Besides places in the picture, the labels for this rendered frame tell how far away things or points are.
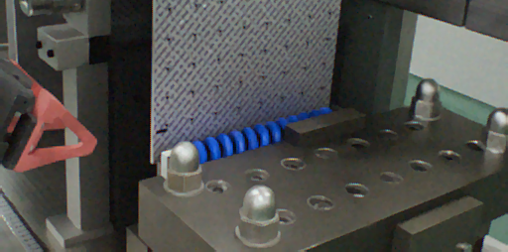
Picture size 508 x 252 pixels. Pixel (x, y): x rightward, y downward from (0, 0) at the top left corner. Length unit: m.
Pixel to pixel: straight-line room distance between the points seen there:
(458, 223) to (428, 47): 3.20
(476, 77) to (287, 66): 2.99
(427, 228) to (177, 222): 0.22
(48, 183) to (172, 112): 0.28
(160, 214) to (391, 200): 0.21
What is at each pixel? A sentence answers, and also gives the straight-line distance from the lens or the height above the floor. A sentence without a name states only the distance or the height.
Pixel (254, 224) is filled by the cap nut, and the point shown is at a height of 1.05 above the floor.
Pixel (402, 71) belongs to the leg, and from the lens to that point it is 1.13.
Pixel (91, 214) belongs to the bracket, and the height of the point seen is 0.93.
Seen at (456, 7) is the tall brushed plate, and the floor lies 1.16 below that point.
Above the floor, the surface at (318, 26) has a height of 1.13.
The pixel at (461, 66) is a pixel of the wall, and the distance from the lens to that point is 3.75.
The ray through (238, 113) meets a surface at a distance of 0.73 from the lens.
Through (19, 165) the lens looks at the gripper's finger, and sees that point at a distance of 0.57.
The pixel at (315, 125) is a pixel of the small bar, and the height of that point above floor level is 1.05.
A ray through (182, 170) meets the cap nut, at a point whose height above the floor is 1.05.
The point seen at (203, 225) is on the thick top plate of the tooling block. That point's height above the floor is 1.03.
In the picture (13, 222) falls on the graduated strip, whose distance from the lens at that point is 0.84.
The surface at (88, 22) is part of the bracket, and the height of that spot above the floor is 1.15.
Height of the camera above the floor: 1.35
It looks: 21 degrees down
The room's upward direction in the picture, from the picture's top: 2 degrees clockwise
